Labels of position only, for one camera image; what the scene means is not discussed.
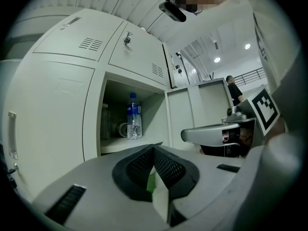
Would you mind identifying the black head-worn camera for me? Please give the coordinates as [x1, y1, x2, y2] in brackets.
[158, 0, 187, 23]

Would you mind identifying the clear water bottle blue label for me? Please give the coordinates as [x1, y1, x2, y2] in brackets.
[126, 92, 143, 141]

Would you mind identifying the white locker door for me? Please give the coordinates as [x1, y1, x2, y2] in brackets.
[165, 77, 233, 155]

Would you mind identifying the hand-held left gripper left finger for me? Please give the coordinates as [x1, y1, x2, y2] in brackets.
[31, 144, 168, 231]

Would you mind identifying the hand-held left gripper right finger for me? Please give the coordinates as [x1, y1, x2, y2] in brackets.
[153, 144, 245, 228]

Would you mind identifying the green cup with lid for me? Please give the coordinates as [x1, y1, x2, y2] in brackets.
[146, 171, 157, 195]

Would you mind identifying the person's right forearm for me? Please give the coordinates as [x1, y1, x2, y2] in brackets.
[266, 116, 287, 141]

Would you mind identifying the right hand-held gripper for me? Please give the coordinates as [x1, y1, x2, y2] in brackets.
[180, 84, 282, 158]

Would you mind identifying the grey metal locker cabinet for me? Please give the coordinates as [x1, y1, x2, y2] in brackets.
[1, 7, 178, 203]

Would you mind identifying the clear glass jar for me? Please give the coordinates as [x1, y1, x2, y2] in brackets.
[102, 103, 112, 140]

